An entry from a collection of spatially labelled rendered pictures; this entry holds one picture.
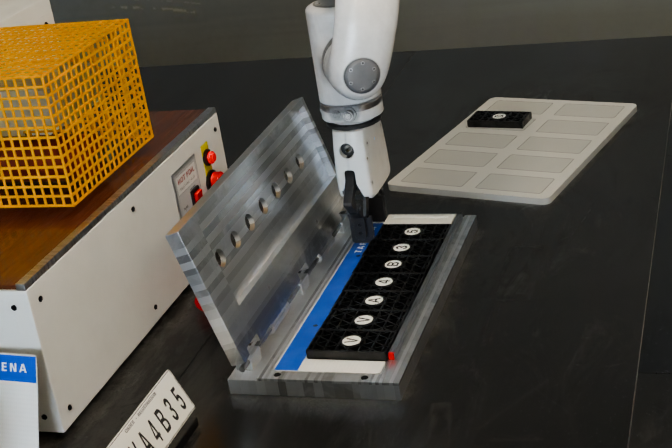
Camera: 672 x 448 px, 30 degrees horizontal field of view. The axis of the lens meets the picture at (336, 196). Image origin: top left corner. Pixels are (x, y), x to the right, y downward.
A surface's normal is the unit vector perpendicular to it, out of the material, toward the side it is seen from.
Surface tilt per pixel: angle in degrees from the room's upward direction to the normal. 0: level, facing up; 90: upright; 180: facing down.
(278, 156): 74
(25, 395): 69
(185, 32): 90
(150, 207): 90
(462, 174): 0
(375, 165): 90
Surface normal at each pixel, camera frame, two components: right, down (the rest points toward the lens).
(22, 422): -0.39, 0.05
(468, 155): -0.15, -0.91
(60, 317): 0.95, -0.01
